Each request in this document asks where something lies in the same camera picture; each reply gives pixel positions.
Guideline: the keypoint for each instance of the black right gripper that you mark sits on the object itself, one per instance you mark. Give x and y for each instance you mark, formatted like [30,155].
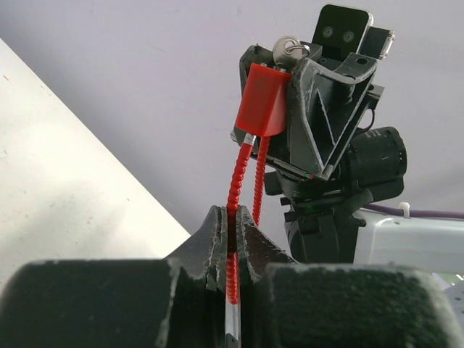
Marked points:
[316,148]

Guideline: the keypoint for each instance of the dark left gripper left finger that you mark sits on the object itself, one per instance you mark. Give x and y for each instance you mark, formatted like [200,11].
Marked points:
[176,301]

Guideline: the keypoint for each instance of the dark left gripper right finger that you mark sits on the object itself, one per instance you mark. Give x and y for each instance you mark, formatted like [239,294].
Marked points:
[290,304]

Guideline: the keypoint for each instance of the red thin-cable padlock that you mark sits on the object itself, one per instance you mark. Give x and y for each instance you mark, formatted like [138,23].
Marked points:
[261,115]

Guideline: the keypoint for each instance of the silver keys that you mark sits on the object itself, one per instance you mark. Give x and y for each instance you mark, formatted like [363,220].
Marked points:
[287,51]

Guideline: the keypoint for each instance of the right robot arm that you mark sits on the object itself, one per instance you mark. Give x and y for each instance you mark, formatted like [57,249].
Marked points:
[360,231]

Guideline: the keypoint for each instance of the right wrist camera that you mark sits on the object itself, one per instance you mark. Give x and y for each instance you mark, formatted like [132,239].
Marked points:
[344,30]

